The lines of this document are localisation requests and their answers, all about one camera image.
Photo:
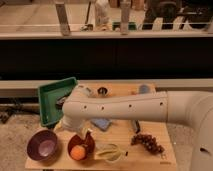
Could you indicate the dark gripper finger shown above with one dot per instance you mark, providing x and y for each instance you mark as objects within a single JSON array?
[{"x": 89, "y": 142}]

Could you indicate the orange apple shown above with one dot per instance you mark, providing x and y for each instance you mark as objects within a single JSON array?
[{"x": 78, "y": 152}]

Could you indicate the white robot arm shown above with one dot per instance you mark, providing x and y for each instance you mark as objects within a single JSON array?
[{"x": 190, "y": 108}]

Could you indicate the red bowl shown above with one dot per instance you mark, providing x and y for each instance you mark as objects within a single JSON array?
[{"x": 76, "y": 140}]

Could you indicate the purple bowl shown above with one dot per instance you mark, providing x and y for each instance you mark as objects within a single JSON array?
[{"x": 42, "y": 145}]

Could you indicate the wooden table board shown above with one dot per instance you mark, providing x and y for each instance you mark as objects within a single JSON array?
[{"x": 120, "y": 133}]

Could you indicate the blue cloth piece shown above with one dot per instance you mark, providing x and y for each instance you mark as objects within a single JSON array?
[{"x": 102, "y": 124}]

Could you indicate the yellow banana peel toy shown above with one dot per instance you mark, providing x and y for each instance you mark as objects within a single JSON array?
[{"x": 110, "y": 153}]

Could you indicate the small dark tool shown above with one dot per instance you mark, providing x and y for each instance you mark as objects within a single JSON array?
[{"x": 136, "y": 126}]

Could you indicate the small dark metal cup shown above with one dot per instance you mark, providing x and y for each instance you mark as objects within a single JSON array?
[{"x": 102, "y": 91}]

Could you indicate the bunch of dark grapes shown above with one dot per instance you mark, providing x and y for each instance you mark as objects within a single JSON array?
[{"x": 149, "y": 142}]

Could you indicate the green plastic tray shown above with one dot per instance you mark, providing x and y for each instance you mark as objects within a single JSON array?
[{"x": 48, "y": 96}]

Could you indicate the grey round lid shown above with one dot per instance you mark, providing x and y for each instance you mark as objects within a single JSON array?
[{"x": 143, "y": 89}]

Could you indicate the green box in background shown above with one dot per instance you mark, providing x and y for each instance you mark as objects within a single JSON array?
[{"x": 130, "y": 26}]

